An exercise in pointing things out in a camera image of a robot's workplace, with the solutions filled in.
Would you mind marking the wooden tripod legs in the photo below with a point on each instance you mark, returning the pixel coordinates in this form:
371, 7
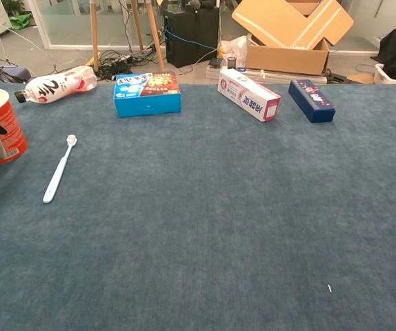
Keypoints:
94, 34

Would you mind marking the black computer tower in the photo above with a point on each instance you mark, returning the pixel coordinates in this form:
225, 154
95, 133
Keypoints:
191, 38

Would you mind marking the blue table mat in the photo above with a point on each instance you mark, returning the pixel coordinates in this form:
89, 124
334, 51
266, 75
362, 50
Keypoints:
218, 224

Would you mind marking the black mesh pen cup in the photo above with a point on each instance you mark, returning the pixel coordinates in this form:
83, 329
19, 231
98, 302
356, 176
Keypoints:
232, 62

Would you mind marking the small black device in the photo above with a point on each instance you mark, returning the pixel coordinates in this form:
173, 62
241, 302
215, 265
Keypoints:
216, 62

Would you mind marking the green potted plant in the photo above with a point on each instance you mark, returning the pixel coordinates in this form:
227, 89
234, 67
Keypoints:
13, 6

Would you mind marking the green bag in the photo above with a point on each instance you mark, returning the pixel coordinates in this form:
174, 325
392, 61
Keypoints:
20, 21

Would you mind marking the dark blue narrow box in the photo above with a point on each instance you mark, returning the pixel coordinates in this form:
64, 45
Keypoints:
312, 100

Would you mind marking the red paper cup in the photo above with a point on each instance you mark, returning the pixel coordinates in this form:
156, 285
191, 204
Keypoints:
11, 113

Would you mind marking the blue cookie box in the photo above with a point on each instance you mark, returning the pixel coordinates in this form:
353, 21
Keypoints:
146, 103

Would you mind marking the white plastic crate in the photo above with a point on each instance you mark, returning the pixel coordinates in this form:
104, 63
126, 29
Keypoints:
384, 76

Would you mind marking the flat brown cardboard piece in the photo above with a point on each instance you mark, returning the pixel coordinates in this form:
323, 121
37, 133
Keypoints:
361, 79

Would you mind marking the light blue toothbrush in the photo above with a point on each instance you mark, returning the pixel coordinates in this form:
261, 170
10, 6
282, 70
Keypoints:
58, 172

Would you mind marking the open cardboard box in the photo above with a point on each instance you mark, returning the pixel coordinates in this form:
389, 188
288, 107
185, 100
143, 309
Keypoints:
287, 58

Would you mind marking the tiny white scrap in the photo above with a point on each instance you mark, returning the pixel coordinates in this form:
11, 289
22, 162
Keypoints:
329, 288

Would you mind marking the white plastic bag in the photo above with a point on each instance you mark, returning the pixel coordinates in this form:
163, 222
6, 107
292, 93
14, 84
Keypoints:
236, 46

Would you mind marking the white pink toothpaste box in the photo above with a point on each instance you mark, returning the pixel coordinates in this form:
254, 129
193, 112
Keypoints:
246, 96

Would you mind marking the plastic bottle white red label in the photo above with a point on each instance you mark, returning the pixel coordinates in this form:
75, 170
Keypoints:
56, 88

